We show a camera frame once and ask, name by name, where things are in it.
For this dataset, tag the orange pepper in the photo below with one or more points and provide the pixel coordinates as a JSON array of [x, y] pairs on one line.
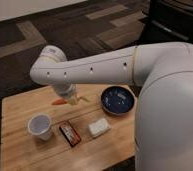
[[59, 102]]

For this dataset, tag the white sponge block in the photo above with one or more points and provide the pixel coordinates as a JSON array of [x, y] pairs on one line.
[[99, 127]]

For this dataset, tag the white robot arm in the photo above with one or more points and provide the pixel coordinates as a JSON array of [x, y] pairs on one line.
[[163, 125]]

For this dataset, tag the red black snack packet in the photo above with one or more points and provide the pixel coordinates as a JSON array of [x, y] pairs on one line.
[[69, 133]]

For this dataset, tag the black cabinet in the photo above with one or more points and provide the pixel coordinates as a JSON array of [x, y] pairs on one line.
[[168, 20]]

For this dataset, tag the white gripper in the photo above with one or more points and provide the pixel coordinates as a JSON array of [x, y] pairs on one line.
[[67, 91]]

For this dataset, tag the dark blue bowl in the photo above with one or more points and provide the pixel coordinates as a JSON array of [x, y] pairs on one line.
[[117, 100]]

